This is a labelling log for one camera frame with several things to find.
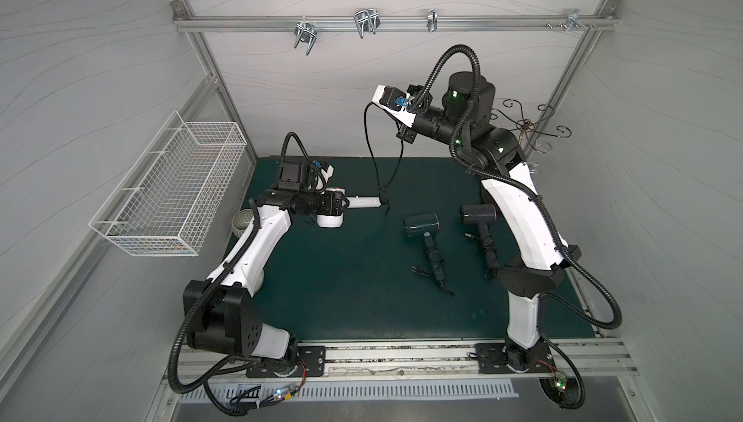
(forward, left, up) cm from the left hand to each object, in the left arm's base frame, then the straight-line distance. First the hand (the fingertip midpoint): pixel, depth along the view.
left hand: (338, 201), depth 82 cm
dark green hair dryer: (+2, -27, -15) cm, 31 cm away
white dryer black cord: (+3, -10, +13) cm, 17 cm away
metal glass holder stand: (+22, -57, +11) cm, 62 cm away
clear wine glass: (+12, -58, +4) cm, 60 cm away
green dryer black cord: (-10, -30, -17) cm, 36 cm away
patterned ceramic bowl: (-18, +23, -17) cm, 34 cm away
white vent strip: (-45, +28, -16) cm, 55 cm away
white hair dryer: (+1, -4, -1) cm, 4 cm away
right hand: (+1, -12, +35) cm, 37 cm away
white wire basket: (-9, +39, +11) cm, 42 cm away
